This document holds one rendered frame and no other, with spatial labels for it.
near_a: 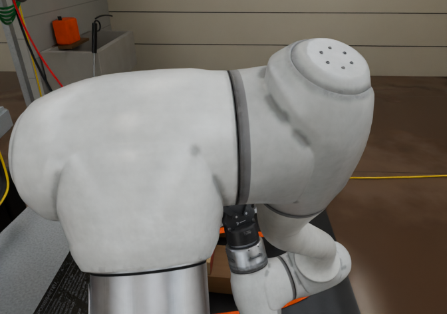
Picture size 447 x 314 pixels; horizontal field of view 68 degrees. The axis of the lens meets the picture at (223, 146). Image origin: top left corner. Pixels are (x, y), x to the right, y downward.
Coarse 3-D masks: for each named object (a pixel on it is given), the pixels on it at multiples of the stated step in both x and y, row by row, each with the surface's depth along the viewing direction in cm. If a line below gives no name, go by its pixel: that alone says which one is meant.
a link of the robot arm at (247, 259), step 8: (256, 240) 75; (232, 248) 75; (240, 248) 74; (248, 248) 73; (256, 248) 73; (264, 248) 76; (232, 256) 74; (240, 256) 73; (248, 256) 72; (256, 256) 73; (264, 256) 75; (232, 264) 74; (240, 264) 73; (248, 264) 73; (256, 264) 73; (264, 264) 74; (240, 272) 73; (248, 272) 73
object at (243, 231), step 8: (232, 208) 74; (240, 208) 75; (224, 216) 74; (240, 216) 75; (248, 216) 76; (224, 224) 74; (232, 224) 74; (240, 224) 75; (248, 224) 75; (256, 224) 76; (232, 232) 73; (240, 232) 73; (248, 232) 73; (256, 232) 75; (232, 240) 74; (240, 240) 73; (248, 240) 73
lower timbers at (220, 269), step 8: (216, 248) 201; (224, 248) 201; (216, 256) 196; (224, 256) 196; (216, 264) 191; (224, 264) 191; (216, 272) 186; (224, 272) 186; (208, 280) 185; (216, 280) 184; (224, 280) 183; (208, 288) 188; (216, 288) 187; (224, 288) 186
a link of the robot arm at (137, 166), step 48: (48, 96) 28; (96, 96) 26; (144, 96) 26; (192, 96) 27; (48, 144) 25; (96, 144) 25; (144, 144) 25; (192, 144) 26; (48, 192) 26; (96, 192) 25; (144, 192) 25; (192, 192) 26; (96, 240) 24; (144, 240) 24; (192, 240) 26; (96, 288) 26; (144, 288) 25; (192, 288) 26
